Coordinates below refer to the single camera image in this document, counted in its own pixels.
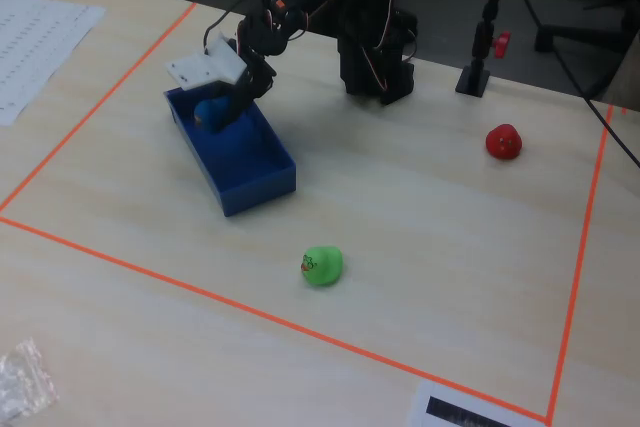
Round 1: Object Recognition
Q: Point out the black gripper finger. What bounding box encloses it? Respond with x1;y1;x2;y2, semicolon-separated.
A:
246;62;278;101
219;80;254;128

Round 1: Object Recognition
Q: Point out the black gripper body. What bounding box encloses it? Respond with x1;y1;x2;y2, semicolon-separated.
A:
233;11;292;79

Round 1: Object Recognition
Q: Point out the blue rubber duck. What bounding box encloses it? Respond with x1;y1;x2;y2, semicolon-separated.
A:
193;96;237;135

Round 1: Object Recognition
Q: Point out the blue rectangular plastic box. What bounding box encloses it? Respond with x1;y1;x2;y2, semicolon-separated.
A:
163;85;298;219

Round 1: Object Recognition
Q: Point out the green rubber duck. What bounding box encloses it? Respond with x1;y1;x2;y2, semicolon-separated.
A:
299;245;345;289

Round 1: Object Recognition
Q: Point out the red rubber duck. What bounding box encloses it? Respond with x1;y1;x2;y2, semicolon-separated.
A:
484;123;524;161

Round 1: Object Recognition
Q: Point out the orange tape strip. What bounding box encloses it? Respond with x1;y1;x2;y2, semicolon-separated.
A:
545;104;615;426
0;1;199;214
0;215;552;424

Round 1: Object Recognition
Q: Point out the white printed paper sheet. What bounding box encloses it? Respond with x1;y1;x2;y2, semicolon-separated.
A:
0;0;108;127

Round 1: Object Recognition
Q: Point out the red stand knob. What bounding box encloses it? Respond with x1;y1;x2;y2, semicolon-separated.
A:
491;30;513;60

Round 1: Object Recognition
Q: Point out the black office chair base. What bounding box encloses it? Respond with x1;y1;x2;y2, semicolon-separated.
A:
533;0;640;101

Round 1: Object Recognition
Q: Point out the clear plastic bag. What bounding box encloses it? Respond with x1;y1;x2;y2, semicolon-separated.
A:
0;337;61;424

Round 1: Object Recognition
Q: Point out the white paper with black bar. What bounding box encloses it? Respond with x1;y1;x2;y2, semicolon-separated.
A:
408;378;547;427

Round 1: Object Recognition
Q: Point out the black camera cable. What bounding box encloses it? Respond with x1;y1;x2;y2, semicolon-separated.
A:
202;0;262;54

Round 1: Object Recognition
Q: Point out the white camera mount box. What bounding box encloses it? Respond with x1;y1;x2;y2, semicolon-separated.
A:
165;32;247;93

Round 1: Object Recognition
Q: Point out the black camera stand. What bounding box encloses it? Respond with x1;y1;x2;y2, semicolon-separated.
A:
454;0;517;99

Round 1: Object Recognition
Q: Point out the long black cable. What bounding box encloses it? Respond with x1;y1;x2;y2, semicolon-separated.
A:
508;0;640;170

